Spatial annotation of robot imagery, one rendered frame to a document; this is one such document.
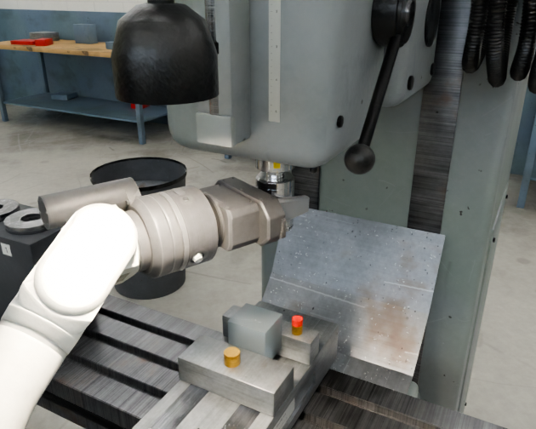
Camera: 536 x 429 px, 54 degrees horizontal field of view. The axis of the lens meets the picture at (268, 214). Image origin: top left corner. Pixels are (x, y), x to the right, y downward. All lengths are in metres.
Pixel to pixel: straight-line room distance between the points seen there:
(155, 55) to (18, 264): 0.69
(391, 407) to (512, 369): 1.69
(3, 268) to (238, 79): 0.65
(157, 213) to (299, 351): 0.34
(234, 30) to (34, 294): 0.28
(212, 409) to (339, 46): 0.47
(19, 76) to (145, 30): 7.55
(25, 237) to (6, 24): 6.98
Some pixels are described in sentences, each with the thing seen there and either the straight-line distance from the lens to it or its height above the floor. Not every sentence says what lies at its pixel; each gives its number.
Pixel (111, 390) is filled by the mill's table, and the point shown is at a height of 0.91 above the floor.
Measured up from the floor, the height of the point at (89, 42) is 0.90.
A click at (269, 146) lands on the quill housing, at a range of 0.53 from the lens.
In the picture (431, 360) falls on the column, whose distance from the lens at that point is 1.15.
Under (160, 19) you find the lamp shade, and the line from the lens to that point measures 0.35.
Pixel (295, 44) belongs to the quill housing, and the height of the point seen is 1.43.
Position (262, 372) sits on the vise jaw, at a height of 1.02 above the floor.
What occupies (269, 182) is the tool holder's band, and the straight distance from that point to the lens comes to 0.62.
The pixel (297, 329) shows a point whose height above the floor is 1.03.
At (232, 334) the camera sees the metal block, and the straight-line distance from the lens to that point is 0.75.
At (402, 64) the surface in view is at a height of 1.39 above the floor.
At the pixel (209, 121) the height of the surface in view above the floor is 1.36.
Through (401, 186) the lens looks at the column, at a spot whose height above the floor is 1.14.
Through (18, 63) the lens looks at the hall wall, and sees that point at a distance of 7.85.
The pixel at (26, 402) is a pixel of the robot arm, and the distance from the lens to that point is 0.50.
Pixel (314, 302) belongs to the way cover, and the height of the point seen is 0.91.
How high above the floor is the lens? 1.48
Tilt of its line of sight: 24 degrees down
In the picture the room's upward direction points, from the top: straight up
